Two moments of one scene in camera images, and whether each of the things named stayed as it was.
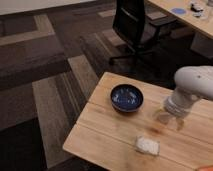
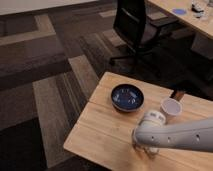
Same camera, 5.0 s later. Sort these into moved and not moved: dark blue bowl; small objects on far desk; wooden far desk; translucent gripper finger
Moved: translucent gripper finger
Not moved: small objects on far desk; dark blue bowl; wooden far desk
